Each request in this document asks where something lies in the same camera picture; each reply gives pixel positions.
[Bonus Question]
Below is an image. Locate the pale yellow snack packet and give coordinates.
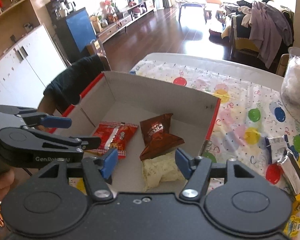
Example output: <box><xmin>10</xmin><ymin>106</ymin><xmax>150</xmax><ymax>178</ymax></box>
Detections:
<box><xmin>142</xmin><ymin>150</ymin><xmax>185</xmax><ymax>191</ymax></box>

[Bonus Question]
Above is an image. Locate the red checkered snack packet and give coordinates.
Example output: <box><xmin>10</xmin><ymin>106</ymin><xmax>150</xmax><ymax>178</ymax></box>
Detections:
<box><xmin>87</xmin><ymin>121</ymin><xmax>139</xmax><ymax>159</ymax></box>

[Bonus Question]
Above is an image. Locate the brown chip bag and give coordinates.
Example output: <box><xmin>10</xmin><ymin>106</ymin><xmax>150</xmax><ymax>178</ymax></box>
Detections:
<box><xmin>140</xmin><ymin>113</ymin><xmax>185</xmax><ymax>161</ymax></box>

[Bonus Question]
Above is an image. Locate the silver black snack packet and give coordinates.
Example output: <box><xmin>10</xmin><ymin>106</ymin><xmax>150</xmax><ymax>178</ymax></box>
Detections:
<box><xmin>277</xmin><ymin>149</ymin><xmax>300</xmax><ymax>196</ymax></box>

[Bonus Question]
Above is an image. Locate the yellow minion snack packet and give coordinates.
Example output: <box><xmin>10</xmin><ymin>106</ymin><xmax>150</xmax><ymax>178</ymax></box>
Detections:
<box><xmin>283</xmin><ymin>215</ymin><xmax>300</xmax><ymax>238</ymax></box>

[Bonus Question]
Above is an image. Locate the person's left hand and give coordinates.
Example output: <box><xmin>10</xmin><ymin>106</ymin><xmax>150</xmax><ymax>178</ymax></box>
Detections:
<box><xmin>0</xmin><ymin>168</ymin><xmax>15</xmax><ymax>202</ymax></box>

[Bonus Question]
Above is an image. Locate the wooden chair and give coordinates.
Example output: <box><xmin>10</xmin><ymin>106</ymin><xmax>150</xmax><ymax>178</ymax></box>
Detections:
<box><xmin>37</xmin><ymin>55</ymin><xmax>112</xmax><ymax>117</ymax></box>

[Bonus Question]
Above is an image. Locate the black cloth on chair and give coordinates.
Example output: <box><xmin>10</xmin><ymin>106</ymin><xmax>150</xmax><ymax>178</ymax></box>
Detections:
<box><xmin>43</xmin><ymin>54</ymin><xmax>106</xmax><ymax>106</ymax></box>

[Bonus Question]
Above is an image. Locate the white cupboard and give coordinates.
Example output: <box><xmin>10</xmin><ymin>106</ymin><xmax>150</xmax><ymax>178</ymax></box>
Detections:
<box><xmin>0</xmin><ymin>25</ymin><xmax>66</xmax><ymax>108</ymax></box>

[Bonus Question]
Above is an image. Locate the red cardboard box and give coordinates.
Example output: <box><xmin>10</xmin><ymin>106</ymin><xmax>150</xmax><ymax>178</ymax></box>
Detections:
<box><xmin>48</xmin><ymin>71</ymin><xmax>221</xmax><ymax>193</ymax></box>

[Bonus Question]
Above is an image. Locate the balloon birthday tablecloth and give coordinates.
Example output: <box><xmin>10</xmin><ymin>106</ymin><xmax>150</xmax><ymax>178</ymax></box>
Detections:
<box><xmin>70</xmin><ymin>59</ymin><xmax>300</xmax><ymax>240</ymax></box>

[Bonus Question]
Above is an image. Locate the white blue snack packet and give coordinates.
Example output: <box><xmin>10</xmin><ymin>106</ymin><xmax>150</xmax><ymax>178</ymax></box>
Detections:
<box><xmin>265</xmin><ymin>135</ymin><xmax>289</xmax><ymax>164</ymax></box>

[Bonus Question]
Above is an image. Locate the blue front cabinet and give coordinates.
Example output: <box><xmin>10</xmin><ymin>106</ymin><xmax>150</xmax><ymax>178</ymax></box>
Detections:
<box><xmin>55</xmin><ymin>8</ymin><xmax>97</xmax><ymax>63</ymax></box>

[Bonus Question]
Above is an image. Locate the clear tub with plastic bag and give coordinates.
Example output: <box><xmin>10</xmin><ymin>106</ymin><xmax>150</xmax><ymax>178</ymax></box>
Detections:
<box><xmin>280</xmin><ymin>47</ymin><xmax>300</xmax><ymax>123</ymax></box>

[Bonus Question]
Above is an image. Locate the long tv console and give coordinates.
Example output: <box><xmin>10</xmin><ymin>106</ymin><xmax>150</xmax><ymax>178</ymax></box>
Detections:
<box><xmin>97</xmin><ymin>0</ymin><xmax>155</xmax><ymax>43</ymax></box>

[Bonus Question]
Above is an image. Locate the purple clothes pile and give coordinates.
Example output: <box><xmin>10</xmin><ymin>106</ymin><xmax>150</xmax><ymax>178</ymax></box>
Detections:
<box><xmin>238</xmin><ymin>1</ymin><xmax>294</xmax><ymax>69</ymax></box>

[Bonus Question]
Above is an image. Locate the coffee table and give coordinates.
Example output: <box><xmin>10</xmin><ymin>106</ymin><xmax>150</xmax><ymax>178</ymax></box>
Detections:
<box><xmin>175</xmin><ymin>0</ymin><xmax>207</xmax><ymax>23</ymax></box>

